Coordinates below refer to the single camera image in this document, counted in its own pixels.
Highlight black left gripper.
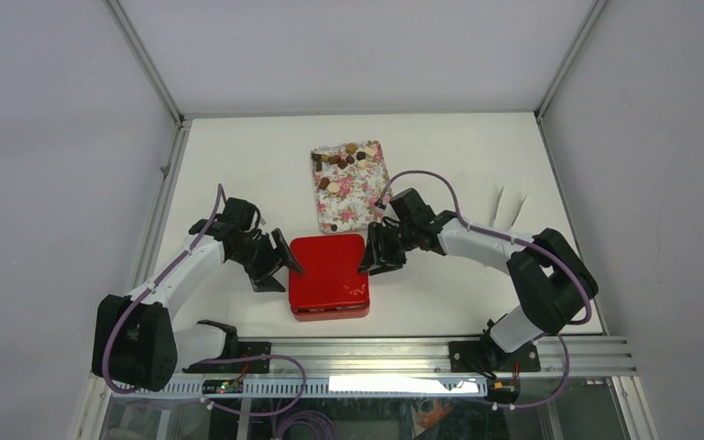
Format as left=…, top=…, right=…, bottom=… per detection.
left=229, top=229, right=303, bottom=292

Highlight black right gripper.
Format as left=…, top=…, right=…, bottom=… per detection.
left=357, top=222, right=416, bottom=276

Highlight red box lid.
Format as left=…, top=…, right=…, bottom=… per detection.
left=288, top=234, right=370, bottom=319

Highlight red square chocolate box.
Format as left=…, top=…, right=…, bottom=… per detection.
left=291, top=302, right=370, bottom=322

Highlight silver metal tweezers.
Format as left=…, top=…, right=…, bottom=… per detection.
left=489, top=185, right=528, bottom=231

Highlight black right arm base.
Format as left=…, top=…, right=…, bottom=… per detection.
left=447, top=339, right=541, bottom=373

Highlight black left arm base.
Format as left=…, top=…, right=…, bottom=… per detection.
left=182, top=340, right=272, bottom=375

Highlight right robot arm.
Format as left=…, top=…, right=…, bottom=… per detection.
left=358, top=188, right=599, bottom=371

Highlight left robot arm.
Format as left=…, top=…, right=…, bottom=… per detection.
left=92, top=195, right=304, bottom=394

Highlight floral rectangular tray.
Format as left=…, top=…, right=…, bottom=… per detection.
left=310, top=139, right=391, bottom=234

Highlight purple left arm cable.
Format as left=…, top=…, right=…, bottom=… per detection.
left=101, top=182, right=308, bottom=419

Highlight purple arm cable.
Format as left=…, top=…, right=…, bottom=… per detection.
left=376, top=170, right=593, bottom=410
left=101, top=182, right=308, bottom=419

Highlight aluminium frame rail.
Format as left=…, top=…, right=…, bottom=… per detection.
left=89, top=336, right=637, bottom=380

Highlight white perforated cable duct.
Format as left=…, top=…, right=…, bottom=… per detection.
left=158, top=375, right=488, bottom=399

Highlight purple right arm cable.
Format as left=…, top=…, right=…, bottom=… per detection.
left=376, top=170, right=593, bottom=410

